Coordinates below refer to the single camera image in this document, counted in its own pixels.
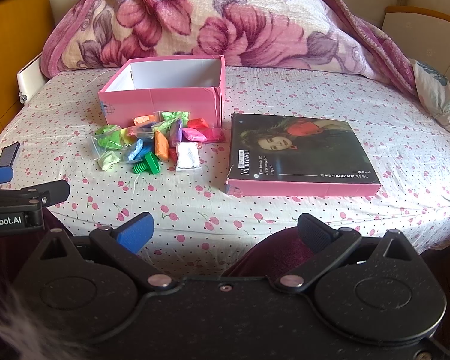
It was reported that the white clay bag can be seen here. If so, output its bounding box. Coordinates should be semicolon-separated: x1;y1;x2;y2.
175;142;201;172

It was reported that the orange clay bag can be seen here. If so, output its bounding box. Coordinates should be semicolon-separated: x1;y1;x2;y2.
154;130;169;161

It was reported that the pale green clay bag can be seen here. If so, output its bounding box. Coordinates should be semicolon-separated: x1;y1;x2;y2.
97;150;120;172

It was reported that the floral pink blanket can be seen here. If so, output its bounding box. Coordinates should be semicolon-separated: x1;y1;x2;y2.
40;0;417;95

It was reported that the pink cardboard box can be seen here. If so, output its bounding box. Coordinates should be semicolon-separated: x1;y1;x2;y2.
98;55;226;127

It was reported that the purple clay bag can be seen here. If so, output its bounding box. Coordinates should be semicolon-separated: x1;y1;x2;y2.
169;118;183;148

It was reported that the box lid with woman photo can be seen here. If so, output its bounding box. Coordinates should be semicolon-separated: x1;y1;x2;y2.
225;114;381;197

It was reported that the cherry print bed sheet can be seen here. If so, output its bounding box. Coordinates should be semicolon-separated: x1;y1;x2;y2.
0;67;450;275

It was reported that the magenta clay bag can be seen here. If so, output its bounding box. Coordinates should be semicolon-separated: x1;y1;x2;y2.
182;127;226;143

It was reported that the orange wooden cabinet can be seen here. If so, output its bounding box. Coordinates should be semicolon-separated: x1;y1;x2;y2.
0;0;54;133

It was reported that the white bed headboard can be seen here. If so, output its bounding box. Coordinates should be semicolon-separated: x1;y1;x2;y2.
382;6;450;80

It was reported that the floral pillow at right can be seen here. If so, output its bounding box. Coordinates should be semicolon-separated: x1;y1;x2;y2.
411;59;450;133

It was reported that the red clay bag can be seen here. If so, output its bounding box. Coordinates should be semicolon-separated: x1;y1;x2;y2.
187;118;209;130

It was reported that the green clay bag by box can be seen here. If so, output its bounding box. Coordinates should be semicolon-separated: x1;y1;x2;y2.
161;111;189;125

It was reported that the light green clay bag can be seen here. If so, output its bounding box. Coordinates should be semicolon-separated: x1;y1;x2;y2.
93;124;124;150

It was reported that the blue clay bag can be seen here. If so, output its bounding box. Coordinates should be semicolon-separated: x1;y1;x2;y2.
122;138;154;164

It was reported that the white bed side rail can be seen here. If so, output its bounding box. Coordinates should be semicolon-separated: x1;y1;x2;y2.
17;54;48;104

